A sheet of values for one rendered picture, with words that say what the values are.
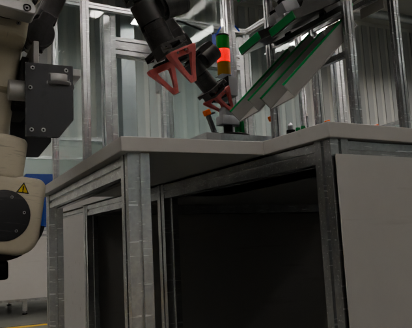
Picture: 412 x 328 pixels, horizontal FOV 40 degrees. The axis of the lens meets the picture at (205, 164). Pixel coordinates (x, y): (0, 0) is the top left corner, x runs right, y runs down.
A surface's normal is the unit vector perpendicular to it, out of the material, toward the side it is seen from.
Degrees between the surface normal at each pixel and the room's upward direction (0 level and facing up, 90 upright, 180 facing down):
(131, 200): 90
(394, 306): 90
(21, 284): 90
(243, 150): 90
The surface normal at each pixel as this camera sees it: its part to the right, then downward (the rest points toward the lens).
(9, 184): 0.43, -0.15
